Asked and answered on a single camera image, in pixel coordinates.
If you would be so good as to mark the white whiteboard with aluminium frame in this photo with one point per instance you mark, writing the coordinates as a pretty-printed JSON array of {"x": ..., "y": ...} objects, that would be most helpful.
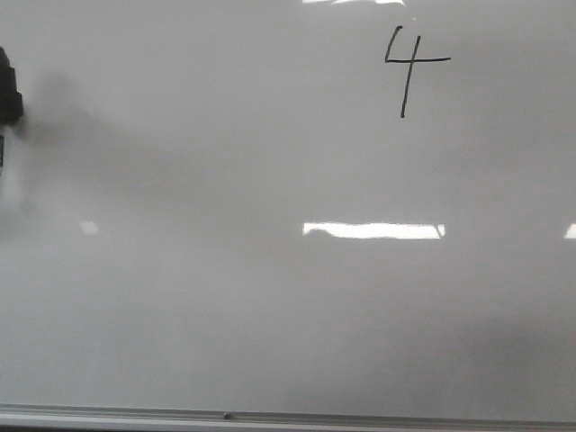
[{"x": 289, "y": 214}]

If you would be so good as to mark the white dry-erase marker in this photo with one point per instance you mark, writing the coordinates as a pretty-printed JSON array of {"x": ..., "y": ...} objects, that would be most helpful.
[{"x": 11, "y": 101}]

